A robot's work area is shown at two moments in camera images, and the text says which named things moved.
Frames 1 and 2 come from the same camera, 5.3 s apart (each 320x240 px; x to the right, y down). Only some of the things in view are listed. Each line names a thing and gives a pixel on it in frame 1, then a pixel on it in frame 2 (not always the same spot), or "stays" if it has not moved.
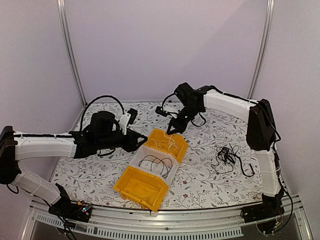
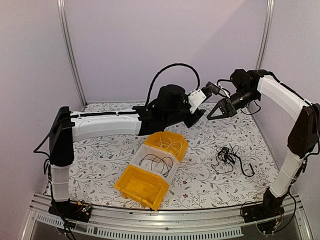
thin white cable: (172, 144) to (173, 142)
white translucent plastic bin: (155, 161) stays
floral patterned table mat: (220, 167) stays
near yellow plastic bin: (142, 188) stays
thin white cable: (169, 142) to (176, 141)
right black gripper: (183, 126) to (228, 105)
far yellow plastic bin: (175, 144) stays
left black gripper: (131, 145) to (191, 122)
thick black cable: (243, 172) stays
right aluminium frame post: (270, 10) stays
